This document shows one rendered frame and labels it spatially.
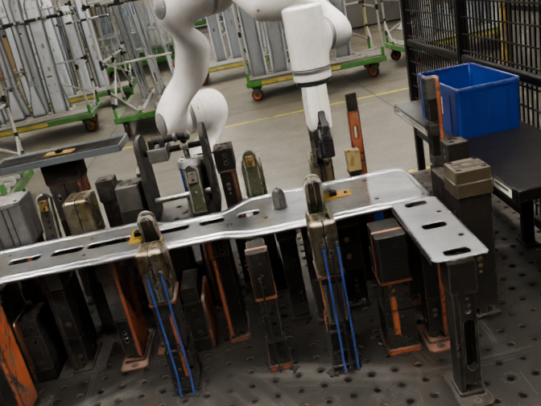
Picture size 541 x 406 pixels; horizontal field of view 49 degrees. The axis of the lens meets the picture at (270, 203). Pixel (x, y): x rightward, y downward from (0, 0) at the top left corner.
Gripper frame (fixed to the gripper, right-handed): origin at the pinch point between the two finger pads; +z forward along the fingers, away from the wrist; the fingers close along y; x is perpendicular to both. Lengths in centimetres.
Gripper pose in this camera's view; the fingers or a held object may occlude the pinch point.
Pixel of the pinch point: (324, 147)
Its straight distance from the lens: 136.0
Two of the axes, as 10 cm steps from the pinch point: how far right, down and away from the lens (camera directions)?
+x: 9.8, -2.0, 0.0
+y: 0.7, 3.5, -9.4
